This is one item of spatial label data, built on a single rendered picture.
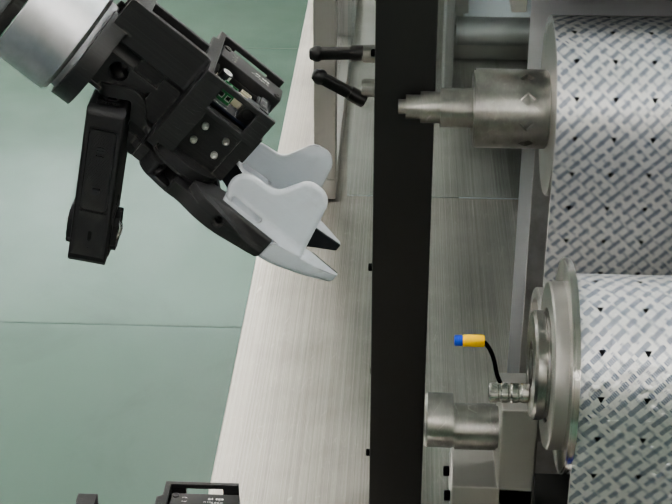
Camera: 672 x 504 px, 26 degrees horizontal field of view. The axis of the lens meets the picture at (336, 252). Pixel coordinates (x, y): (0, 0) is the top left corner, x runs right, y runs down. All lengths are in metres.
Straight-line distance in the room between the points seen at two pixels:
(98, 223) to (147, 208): 3.11
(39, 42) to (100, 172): 0.09
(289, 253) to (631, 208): 0.34
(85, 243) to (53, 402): 2.31
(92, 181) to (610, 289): 0.34
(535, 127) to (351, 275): 0.70
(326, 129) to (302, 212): 1.07
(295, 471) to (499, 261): 0.51
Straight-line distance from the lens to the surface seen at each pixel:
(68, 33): 0.88
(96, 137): 0.91
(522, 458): 1.06
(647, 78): 1.13
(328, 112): 1.96
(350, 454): 1.51
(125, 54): 0.90
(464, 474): 1.09
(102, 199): 0.93
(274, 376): 1.63
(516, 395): 1.01
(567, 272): 0.98
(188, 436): 3.10
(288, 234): 0.92
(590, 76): 1.13
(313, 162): 0.96
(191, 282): 3.67
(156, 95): 0.91
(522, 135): 1.17
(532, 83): 1.17
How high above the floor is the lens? 1.79
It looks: 28 degrees down
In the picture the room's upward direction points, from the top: straight up
